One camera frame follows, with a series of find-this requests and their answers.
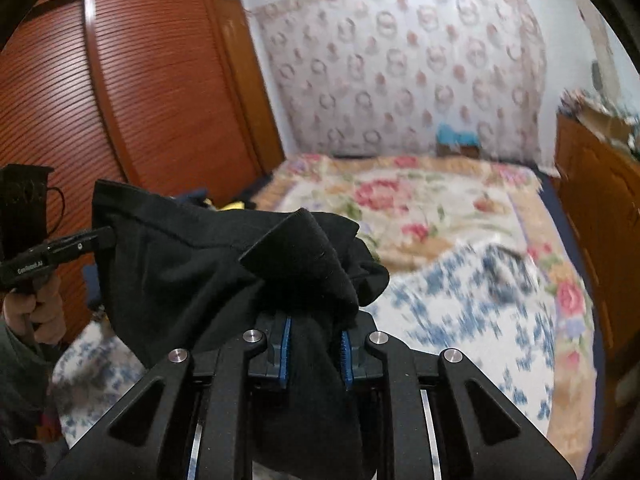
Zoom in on tied floral curtain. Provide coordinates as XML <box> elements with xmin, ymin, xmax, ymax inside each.
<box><xmin>575</xmin><ymin>0</ymin><xmax>619</xmax><ymax>77</ymax></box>

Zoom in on wooden slatted wardrobe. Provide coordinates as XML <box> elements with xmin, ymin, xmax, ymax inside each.
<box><xmin>0</xmin><ymin>0</ymin><xmax>287</xmax><ymax>347</ymax></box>

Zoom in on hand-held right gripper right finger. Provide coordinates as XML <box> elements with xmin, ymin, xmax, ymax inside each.
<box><xmin>340</xmin><ymin>310</ymin><xmax>577</xmax><ymax>480</ymax></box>

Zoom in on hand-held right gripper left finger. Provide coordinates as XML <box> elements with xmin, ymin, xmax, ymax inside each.
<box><xmin>47</xmin><ymin>312</ymin><xmax>293</xmax><ymax>480</ymax></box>

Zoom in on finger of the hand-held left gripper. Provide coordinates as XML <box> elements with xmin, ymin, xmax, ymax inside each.
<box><xmin>45</xmin><ymin>226</ymin><xmax>115</xmax><ymax>261</ymax></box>

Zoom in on person's left hand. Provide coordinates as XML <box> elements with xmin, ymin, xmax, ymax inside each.
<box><xmin>2</xmin><ymin>271</ymin><xmax>67</xmax><ymax>347</ymax></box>

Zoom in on black t-shirt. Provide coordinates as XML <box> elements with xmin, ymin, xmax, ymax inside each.
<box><xmin>91</xmin><ymin>179</ymin><xmax>391</xmax><ymax>480</ymax></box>

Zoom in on navy cloth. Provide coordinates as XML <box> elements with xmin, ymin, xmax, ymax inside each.
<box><xmin>172</xmin><ymin>189</ymin><xmax>211</xmax><ymax>206</ymax></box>

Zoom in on person's left forearm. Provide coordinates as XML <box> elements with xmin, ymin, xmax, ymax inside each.
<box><xmin>0</xmin><ymin>320</ymin><xmax>67</xmax><ymax>480</ymax></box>

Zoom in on blue floral bed sheet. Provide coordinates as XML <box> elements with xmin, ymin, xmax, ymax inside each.
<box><xmin>52</xmin><ymin>242</ymin><xmax>557</xmax><ymax>449</ymax></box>

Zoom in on small wooden box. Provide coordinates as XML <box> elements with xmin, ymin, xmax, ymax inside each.
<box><xmin>436</xmin><ymin>143</ymin><xmax>481</xmax><ymax>159</ymax></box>

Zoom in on wooden sideboard cabinet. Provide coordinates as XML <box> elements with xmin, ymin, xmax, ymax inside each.
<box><xmin>552</xmin><ymin>112</ymin><xmax>640</xmax><ymax>362</ymax></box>

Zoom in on ring patterned curtain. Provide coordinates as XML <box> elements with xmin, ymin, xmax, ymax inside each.
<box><xmin>250</xmin><ymin>0</ymin><xmax>549</xmax><ymax>167</ymax></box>

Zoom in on floral blanket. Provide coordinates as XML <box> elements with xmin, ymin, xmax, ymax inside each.
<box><xmin>255</xmin><ymin>154</ymin><xmax>602</xmax><ymax>452</ymax></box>

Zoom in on blue cloth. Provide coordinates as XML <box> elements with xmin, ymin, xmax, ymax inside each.
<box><xmin>436</xmin><ymin>124</ymin><xmax>479</xmax><ymax>147</ymax></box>

